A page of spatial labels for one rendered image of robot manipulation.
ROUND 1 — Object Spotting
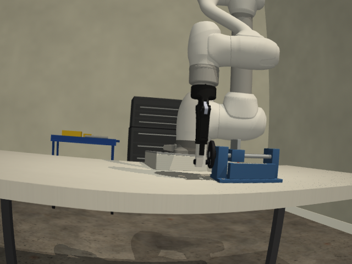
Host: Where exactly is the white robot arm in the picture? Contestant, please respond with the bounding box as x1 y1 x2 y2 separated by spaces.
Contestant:
163 0 279 155

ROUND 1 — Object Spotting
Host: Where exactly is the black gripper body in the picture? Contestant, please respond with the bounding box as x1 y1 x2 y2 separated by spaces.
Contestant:
191 84 216 116

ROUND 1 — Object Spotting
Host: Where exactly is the blue bench vise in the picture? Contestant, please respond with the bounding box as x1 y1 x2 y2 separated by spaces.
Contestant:
206 139 283 183

